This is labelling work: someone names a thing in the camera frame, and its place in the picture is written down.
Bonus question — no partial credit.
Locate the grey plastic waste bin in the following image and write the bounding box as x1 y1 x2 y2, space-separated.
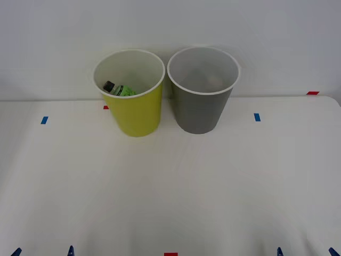
167 46 241 135

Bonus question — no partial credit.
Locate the yellow-green plastic waste bin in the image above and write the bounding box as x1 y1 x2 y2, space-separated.
93 49 166 138

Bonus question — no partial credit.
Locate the green label plastic bottle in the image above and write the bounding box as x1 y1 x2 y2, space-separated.
103 81 137 97

